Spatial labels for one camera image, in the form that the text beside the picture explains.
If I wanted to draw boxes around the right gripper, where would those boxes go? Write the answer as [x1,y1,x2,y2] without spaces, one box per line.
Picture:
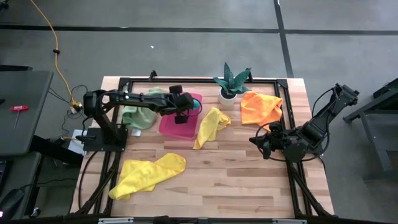
[248,123,293,159]

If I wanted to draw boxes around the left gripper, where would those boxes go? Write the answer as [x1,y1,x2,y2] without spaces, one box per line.
[172,92,196,124]

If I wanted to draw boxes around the pink plastic bin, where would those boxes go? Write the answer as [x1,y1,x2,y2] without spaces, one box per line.
[158,92,203,141]

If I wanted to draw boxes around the yellow microfiber towel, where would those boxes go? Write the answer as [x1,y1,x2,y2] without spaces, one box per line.
[108,152,187,201]
[192,107,232,151]

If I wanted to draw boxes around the orange microfiber towel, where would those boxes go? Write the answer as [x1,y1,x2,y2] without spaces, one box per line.
[240,91,284,132]

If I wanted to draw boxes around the green microfiber towel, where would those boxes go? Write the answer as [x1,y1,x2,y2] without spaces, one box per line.
[121,86,167,131]

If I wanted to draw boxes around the white plant pot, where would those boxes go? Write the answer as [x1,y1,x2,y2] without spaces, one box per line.
[218,86,238,106]

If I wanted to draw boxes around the green snake plant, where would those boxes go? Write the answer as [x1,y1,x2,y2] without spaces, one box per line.
[213,62,252,96]

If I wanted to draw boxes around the white paper sheet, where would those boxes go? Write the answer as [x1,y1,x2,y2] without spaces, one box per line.
[67,129,87,156]

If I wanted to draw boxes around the dark metal stand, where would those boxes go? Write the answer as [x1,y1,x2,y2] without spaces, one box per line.
[343,77,398,182]

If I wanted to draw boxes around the grey side table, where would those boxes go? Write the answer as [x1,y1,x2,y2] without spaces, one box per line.
[0,70,55,157]

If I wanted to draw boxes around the black device with light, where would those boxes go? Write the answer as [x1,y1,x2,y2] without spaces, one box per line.
[0,188,25,220]

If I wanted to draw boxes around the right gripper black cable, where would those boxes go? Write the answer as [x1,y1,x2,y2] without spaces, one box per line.
[255,121,330,162]

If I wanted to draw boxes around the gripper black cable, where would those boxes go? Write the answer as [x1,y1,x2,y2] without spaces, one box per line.
[255,121,330,162]
[167,93,203,118]

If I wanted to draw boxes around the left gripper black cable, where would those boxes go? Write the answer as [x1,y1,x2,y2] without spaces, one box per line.
[167,93,203,118]

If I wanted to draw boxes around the black aluminium table frame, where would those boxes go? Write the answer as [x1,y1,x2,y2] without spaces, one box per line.
[73,70,334,218]

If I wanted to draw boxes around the silver frame bracket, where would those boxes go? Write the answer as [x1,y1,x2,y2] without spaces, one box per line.
[272,218,308,224]
[98,217,135,224]

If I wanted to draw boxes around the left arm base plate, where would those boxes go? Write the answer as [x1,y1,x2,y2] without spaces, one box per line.
[75,126,129,153]

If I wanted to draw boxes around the black floor cables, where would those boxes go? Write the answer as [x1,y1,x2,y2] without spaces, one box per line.
[46,83,97,139]

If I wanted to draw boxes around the yellow extension cable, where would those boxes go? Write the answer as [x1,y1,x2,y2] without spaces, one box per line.
[30,0,83,110]

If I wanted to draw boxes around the red T-handle hex key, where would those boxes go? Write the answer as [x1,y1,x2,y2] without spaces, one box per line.
[9,105,30,130]

